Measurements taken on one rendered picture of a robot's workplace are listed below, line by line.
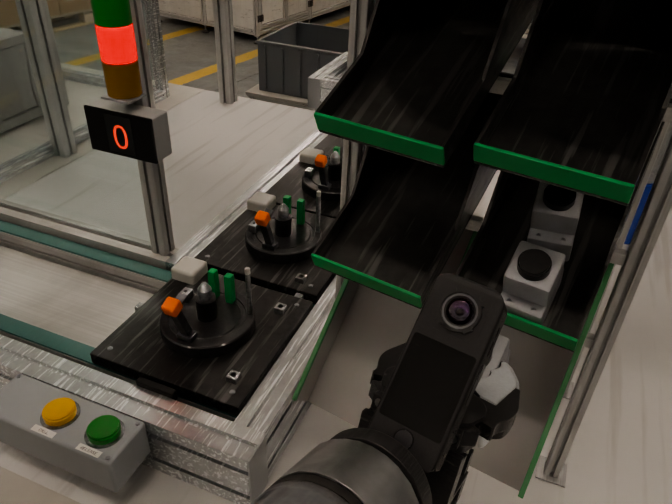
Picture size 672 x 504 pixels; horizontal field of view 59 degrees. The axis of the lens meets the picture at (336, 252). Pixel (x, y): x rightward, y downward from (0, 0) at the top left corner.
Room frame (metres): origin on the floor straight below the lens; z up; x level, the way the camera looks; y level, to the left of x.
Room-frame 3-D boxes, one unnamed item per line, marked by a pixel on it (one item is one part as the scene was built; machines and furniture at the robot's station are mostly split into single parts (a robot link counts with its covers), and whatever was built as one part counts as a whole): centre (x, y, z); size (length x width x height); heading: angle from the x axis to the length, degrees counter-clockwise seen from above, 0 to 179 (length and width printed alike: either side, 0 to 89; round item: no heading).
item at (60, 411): (0.49, 0.34, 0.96); 0.04 x 0.04 x 0.02
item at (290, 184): (1.14, 0.01, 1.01); 0.24 x 0.24 x 0.13; 69
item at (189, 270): (0.79, 0.24, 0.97); 0.05 x 0.05 x 0.04; 69
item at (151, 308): (0.67, 0.19, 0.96); 0.24 x 0.24 x 0.02; 69
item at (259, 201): (0.91, 0.10, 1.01); 0.24 x 0.24 x 0.13; 69
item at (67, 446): (0.49, 0.34, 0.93); 0.21 x 0.07 x 0.06; 69
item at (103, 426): (0.47, 0.28, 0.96); 0.04 x 0.04 x 0.02
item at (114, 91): (0.84, 0.32, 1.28); 0.05 x 0.05 x 0.05
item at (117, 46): (0.84, 0.32, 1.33); 0.05 x 0.05 x 0.05
